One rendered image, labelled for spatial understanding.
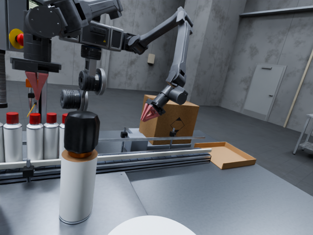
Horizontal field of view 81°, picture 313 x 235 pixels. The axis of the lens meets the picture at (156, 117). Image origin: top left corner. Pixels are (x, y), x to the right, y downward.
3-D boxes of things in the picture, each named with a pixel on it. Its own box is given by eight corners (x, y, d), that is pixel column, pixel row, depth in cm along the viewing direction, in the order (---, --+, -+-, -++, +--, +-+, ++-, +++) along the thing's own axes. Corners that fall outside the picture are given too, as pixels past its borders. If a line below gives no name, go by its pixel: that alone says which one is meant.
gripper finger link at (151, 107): (140, 118, 79) (154, 102, 80) (133, 113, 85) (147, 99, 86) (149, 127, 83) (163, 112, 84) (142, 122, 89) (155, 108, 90)
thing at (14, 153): (3, 171, 64) (0, 115, 59) (7, 163, 68) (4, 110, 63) (21, 169, 66) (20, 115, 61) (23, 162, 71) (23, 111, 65)
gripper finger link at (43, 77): (48, 103, 46) (48, 65, 44) (12, 101, 43) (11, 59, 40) (48, 97, 52) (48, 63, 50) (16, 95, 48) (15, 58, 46)
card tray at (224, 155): (221, 169, 104) (223, 163, 103) (193, 148, 126) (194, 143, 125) (254, 164, 118) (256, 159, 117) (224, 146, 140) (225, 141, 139)
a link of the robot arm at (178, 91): (181, 80, 90) (172, 70, 85) (199, 86, 82) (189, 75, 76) (168, 100, 90) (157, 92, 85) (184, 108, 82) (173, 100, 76)
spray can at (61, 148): (58, 166, 72) (60, 116, 67) (57, 159, 76) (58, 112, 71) (72, 164, 75) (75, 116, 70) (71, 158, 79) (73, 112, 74)
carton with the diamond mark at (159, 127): (152, 145, 114) (159, 103, 107) (138, 130, 134) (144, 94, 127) (190, 143, 128) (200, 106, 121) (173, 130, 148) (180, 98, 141)
